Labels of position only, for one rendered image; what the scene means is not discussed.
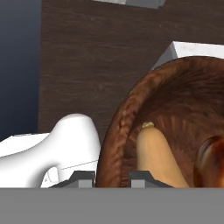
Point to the brown chicken drumstick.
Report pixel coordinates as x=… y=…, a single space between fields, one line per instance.
x=210 y=163

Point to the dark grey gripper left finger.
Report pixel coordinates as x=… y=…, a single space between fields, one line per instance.
x=83 y=179

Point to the brown wooden bowl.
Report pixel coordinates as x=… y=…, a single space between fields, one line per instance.
x=180 y=96

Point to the white stone block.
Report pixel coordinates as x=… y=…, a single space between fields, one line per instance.
x=189 y=50

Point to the white rounded moulded object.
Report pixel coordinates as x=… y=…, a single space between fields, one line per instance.
x=68 y=143

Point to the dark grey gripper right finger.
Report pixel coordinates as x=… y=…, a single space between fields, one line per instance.
x=140 y=178

